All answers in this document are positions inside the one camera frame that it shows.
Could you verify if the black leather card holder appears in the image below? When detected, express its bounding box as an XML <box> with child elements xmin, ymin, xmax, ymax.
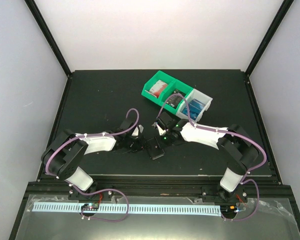
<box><xmin>146</xmin><ymin>137</ymin><xmax>165</xmax><ymax>161</ymax></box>

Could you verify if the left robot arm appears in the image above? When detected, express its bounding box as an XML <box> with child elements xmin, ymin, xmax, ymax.
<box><xmin>41</xmin><ymin>118</ymin><xmax>145</xmax><ymax>200</ymax></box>

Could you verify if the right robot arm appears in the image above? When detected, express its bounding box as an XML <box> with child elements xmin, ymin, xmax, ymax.
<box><xmin>153</xmin><ymin>112</ymin><xmax>267</xmax><ymax>203</ymax></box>

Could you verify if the black vip card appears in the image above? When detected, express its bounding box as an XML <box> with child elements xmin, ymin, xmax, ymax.
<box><xmin>166</xmin><ymin>89</ymin><xmax>186</xmax><ymax>109</ymax></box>

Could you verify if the red white card stack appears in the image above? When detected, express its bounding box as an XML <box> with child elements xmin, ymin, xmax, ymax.
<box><xmin>149</xmin><ymin>80</ymin><xmax>168</xmax><ymax>98</ymax></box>

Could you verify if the green bin middle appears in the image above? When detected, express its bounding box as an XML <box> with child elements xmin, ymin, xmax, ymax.
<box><xmin>158</xmin><ymin>80</ymin><xmax>194</xmax><ymax>115</ymax></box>

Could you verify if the green bin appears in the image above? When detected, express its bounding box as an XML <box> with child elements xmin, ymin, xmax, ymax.
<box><xmin>158</xmin><ymin>80</ymin><xmax>194</xmax><ymax>115</ymax></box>
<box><xmin>141</xmin><ymin>70</ymin><xmax>177</xmax><ymax>105</ymax></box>

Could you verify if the white bin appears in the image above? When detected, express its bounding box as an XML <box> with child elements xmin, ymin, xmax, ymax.
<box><xmin>175</xmin><ymin>88</ymin><xmax>213</xmax><ymax>123</ymax></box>

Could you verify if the green bin left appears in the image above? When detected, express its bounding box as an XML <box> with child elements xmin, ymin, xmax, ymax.
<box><xmin>141</xmin><ymin>70</ymin><xmax>177</xmax><ymax>105</ymax></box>

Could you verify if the left circuit board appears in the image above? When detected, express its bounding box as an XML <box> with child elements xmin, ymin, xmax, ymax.
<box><xmin>81</xmin><ymin>203</ymin><xmax>100</xmax><ymax>213</ymax></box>

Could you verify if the circuit board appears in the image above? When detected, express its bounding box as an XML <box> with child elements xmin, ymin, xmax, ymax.
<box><xmin>81</xmin><ymin>203</ymin><xmax>100</xmax><ymax>213</ymax></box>
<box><xmin>220</xmin><ymin>203</ymin><xmax>247</xmax><ymax>215</ymax></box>

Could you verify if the right circuit board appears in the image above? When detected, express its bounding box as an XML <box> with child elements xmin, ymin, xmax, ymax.
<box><xmin>220</xmin><ymin>203</ymin><xmax>247</xmax><ymax>215</ymax></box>

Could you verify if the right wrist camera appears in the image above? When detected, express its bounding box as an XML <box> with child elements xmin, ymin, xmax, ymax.
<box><xmin>156</xmin><ymin>124</ymin><xmax>166</xmax><ymax>136</ymax></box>

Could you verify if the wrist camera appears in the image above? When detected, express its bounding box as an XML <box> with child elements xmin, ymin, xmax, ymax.
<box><xmin>156</xmin><ymin>124</ymin><xmax>166</xmax><ymax>136</ymax></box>
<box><xmin>131</xmin><ymin>124</ymin><xmax>144</xmax><ymax>138</ymax></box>

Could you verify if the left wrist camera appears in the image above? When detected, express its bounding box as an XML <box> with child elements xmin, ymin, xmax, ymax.
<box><xmin>131</xmin><ymin>124</ymin><xmax>144</xmax><ymax>138</ymax></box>

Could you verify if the white slotted cable duct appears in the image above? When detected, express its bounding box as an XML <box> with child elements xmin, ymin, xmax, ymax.
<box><xmin>32</xmin><ymin>202</ymin><xmax>222</xmax><ymax>217</ymax></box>

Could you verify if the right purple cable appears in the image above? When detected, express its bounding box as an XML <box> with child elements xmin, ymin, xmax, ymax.
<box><xmin>156</xmin><ymin>93</ymin><xmax>268</xmax><ymax>223</ymax></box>

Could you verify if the black aluminium frame rail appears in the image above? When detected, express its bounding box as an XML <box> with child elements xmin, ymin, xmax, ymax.
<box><xmin>23</xmin><ymin>175</ymin><xmax>295</xmax><ymax>201</ymax></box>

